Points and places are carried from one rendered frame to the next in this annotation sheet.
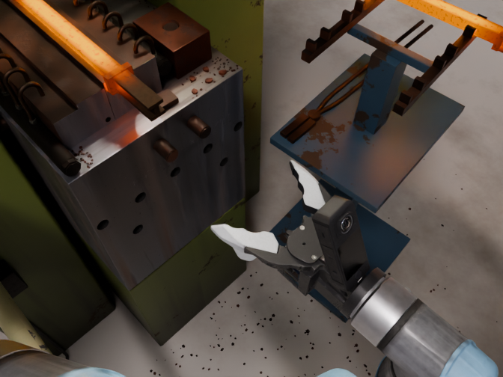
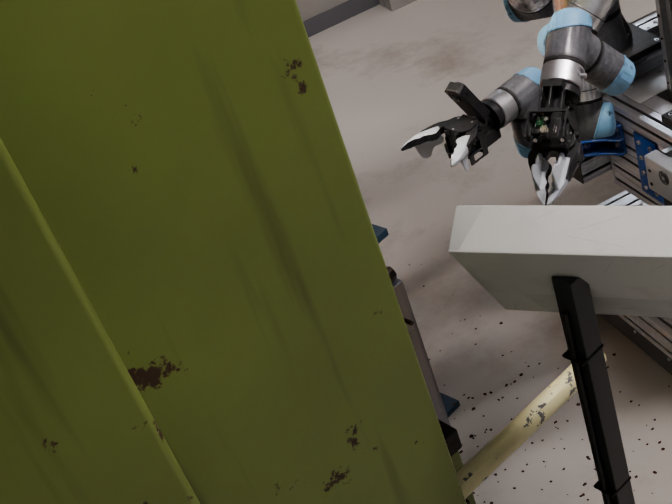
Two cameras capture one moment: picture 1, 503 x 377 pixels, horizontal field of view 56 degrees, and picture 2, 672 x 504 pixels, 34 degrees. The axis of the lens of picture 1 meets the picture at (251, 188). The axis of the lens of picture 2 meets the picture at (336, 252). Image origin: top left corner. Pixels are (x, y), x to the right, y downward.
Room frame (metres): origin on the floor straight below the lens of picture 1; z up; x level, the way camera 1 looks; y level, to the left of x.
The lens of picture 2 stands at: (0.08, 1.93, 2.15)
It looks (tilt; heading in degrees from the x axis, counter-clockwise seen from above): 34 degrees down; 285
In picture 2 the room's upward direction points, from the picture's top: 20 degrees counter-clockwise
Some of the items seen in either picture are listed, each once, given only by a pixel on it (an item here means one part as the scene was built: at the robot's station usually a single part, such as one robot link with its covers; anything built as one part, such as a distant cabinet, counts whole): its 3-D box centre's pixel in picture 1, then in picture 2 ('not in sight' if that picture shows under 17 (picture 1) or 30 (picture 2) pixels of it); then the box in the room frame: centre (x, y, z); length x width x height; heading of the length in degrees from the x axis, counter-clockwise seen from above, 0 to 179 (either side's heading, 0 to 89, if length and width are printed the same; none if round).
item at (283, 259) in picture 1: (280, 249); (466, 137); (0.26, -0.04, 1.00); 0.09 x 0.05 x 0.02; 80
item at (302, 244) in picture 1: (328, 266); (473, 132); (0.25, -0.10, 0.97); 0.12 x 0.08 x 0.09; 44
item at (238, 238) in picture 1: (245, 247); (463, 159); (0.28, 0.01, 0.98); 0.09 x 0.03 x 0.06; 80
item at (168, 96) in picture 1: (163, 101); not in sight; (0.59, 0.15, 0.92); 0.04 x 0.03 x 0.01; 130
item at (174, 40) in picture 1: (173, 40); not in sight; (0.72, 0.15, 0.95); 0.12 x 0.09 x 0.07; 44
